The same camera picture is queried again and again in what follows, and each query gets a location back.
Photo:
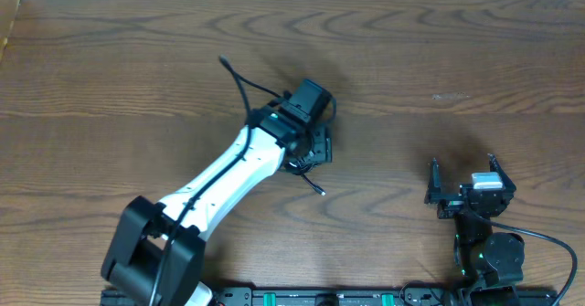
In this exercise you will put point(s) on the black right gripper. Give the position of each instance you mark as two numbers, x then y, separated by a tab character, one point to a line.
448	205

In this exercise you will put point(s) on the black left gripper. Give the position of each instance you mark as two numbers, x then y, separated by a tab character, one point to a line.
323	150

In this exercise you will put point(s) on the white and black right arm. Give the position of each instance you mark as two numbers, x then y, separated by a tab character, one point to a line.
491	263

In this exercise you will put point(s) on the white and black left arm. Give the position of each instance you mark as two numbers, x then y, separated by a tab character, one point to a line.
157	251

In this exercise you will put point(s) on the brown cardboard panel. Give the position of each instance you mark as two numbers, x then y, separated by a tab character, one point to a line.
8	10

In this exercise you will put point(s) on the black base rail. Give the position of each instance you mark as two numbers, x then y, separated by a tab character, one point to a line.
417	296

